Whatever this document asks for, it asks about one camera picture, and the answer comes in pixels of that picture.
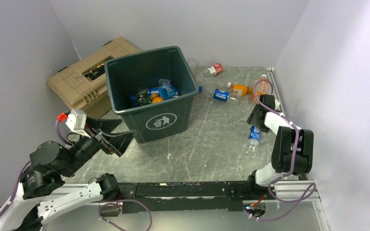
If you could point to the large orange label bottle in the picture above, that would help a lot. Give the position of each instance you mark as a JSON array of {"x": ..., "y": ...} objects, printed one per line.
[{"x": 261, "y": 87}]

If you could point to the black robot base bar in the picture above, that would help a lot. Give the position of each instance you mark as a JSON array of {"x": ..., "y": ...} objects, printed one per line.
[{"x": 231, "y": 196}]

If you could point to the clear bottle red label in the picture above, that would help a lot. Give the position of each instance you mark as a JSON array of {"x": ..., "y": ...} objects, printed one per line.
[{"x": 210, "y": 71}]

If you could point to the tan plastic toolbox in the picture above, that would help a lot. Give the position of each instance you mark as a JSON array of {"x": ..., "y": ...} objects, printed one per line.
[{"x": 83, "y": 84}]

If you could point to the dark green plastic bin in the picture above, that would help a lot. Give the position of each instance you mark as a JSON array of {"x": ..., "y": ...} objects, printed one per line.
[{"x": 129, "y": 74}]

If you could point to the crushed clear blue label bottle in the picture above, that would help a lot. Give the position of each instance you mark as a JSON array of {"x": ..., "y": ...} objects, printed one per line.
[{"x": 166, "y": 89}]

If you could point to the amber orange tea bottle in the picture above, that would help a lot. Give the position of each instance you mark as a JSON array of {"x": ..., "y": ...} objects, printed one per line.
[{"x": 156, "y": 98}]

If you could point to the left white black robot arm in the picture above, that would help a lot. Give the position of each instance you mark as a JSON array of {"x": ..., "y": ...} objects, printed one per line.
[{"x": 29, "y": 208}]

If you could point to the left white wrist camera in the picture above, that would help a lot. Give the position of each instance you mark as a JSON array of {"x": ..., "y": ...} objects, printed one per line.
[{"x": 76, "y": 122}]

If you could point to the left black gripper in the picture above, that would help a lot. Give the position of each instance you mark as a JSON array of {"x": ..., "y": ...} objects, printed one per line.
[{"x": 118, "y": 143}]

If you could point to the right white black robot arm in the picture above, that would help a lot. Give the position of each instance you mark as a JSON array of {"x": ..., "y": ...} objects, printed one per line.
[{"x": 293, "y": 147}]

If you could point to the aluminium frame rail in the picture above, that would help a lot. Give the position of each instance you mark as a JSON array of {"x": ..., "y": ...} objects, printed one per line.
[{"x": 271, "y": 77}]

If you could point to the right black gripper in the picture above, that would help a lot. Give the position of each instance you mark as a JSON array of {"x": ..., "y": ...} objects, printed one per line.
[{"x": 252, "y": 120}]

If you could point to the orange juice bottle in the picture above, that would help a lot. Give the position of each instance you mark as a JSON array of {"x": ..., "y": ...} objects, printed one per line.
[{"x": 238, "y": 90}]

